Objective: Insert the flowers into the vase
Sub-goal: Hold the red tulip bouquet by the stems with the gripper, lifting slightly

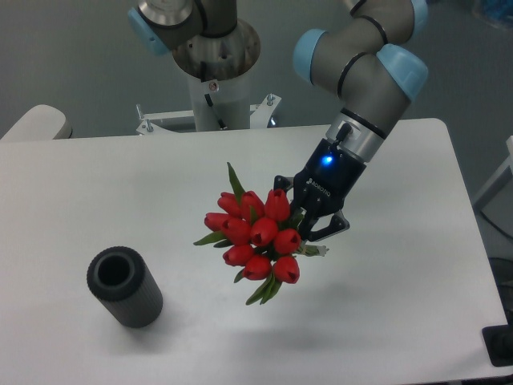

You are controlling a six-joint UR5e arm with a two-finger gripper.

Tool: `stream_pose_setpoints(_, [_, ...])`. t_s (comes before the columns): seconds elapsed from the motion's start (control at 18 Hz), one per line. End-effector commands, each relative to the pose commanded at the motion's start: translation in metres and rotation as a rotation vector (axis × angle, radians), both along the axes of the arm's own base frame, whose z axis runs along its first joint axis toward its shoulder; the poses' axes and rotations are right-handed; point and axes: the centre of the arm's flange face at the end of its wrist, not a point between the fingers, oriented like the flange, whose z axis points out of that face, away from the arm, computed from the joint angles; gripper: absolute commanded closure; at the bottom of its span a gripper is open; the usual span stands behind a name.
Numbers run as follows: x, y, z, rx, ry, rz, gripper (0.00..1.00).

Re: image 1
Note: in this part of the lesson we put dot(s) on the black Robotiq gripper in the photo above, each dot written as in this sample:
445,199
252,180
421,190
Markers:
321,187

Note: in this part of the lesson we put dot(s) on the red tulip bouquet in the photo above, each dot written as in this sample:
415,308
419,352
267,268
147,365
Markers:
261,237

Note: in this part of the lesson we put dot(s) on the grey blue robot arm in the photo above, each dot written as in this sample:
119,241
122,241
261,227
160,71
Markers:
365,65

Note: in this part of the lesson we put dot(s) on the dark grey ribbed vase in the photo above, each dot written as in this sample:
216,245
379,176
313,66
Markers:
120,279

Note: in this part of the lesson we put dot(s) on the black device at table edge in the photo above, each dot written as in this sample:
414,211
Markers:
498,341

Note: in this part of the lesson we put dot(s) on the beige chair armrest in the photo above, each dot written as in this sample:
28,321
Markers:
40,123

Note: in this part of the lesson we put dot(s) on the white pedestal base frame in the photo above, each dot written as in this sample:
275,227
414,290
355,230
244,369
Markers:
261,116

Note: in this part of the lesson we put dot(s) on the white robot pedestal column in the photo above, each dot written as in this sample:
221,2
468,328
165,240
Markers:
220,104

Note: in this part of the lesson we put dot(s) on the white furniture frame right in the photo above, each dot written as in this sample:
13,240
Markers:
495,183

